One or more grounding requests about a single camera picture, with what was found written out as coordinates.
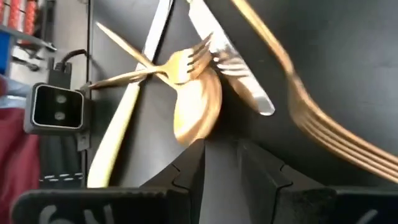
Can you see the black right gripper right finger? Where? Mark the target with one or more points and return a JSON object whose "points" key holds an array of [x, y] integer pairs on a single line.
{"points": [[295, 205]]}

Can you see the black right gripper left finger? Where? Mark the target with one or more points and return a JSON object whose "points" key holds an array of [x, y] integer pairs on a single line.
{"points": [[174, 199]]}

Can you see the gold fork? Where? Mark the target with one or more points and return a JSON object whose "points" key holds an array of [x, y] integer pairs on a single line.
{"points": [[311, 121], [180, 67]]}

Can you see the gold spoon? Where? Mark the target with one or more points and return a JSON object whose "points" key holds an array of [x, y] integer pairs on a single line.
{"points": [[196, 115]]}

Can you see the dark red object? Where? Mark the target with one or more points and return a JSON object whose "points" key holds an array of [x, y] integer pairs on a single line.
{"points": [[15, 161]]}

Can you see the black table mat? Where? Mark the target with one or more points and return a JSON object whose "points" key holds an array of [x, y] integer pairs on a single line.
{"points": [[342, 46]]}

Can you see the grey shelf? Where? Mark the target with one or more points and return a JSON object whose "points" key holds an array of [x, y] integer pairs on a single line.
{"points": [[28, 37]]}

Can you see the blue box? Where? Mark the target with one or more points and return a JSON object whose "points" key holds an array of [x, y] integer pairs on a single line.
{"points": [[4, 53]]}

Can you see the red spools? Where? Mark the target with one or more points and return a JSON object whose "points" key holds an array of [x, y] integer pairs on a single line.
{"points": [[29, 15]]}

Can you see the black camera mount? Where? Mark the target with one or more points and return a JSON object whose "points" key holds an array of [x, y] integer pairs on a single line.
{"points": [[59, 155]]}

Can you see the black table-level camera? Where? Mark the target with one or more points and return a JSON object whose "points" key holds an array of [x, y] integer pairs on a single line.
{"points": [[57, 107]]}

